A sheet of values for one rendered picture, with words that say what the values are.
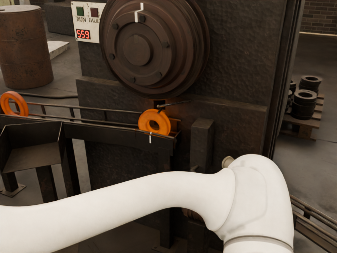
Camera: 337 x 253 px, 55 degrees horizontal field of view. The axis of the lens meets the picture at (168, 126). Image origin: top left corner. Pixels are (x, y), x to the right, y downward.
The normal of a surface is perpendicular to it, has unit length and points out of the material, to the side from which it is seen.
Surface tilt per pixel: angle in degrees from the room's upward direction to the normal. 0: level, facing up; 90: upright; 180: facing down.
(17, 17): 90
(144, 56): 90
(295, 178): 0
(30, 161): 5
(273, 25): 90
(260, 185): 22
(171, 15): 50
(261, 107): 0
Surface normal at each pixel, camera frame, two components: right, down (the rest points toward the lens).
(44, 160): -0.08, -0.87
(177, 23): 0.48, -0.12
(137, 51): -0.40, 0.44
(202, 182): 0.20, -0.58
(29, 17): 0.79, 0.29
